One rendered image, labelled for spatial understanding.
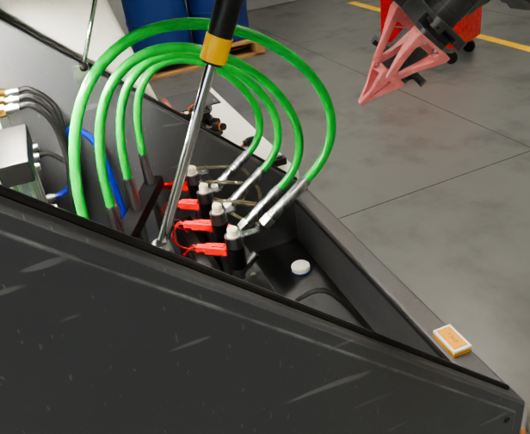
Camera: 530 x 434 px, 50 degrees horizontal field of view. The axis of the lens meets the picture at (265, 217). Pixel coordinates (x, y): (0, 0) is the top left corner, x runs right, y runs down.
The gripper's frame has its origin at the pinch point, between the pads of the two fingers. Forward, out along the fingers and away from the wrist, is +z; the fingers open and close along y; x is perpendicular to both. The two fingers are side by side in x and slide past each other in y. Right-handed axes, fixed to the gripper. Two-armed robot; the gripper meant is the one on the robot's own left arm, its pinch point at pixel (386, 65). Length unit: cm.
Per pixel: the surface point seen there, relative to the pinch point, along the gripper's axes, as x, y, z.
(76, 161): -29.4, 5.3, 31.3
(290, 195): 0.8, 3.9, 22.8
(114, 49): -31.8, 0.8, 17.4
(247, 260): 1.0, 7.4, 34.7
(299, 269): 27, -8, 44
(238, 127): 23, -58, 46
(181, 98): 19, -88, 61
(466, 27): 281, -322, -4
